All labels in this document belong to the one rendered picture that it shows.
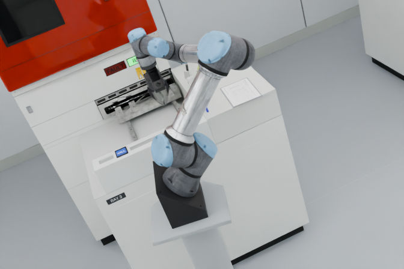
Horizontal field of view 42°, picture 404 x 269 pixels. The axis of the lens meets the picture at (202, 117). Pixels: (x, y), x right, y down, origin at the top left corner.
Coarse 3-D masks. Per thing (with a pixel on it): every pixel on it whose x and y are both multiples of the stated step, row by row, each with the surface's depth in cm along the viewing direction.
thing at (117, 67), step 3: (120, 63) 279; (123, 63) 279; (114, 66) 278; (117, 66) 279; (120, 66) 279; (123, 66) 280; (105, 69) 277; (108, 69) 278; (111, 69) 278; (114, 69) 279; (117, 69) 280; (120, 69) 280; (108, 72) 279; (111, 72) 279; (114, 72) 280
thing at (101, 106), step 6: (168, 78) 291; (132, 90) 288; (138, 90) 288; (144, 90) 289; (120, 96) 286; (126, 96) 287; (150, 96) 292; (108, 102) 285; (114, 102) 287; (138, 102) 291; (102, 108) 286; (126, 108) 290; (102, 114) 287; (108, 114) 289; (114, 114) 290
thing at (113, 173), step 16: (208, 128) 240; (128, 144) 240; (144, 144) 237; (96, 160) 237; (112, 160) 233; (128, 160) 234; (144, 160) 236; (112, 176) 235; (128, 176) 237; (144, 176) 240
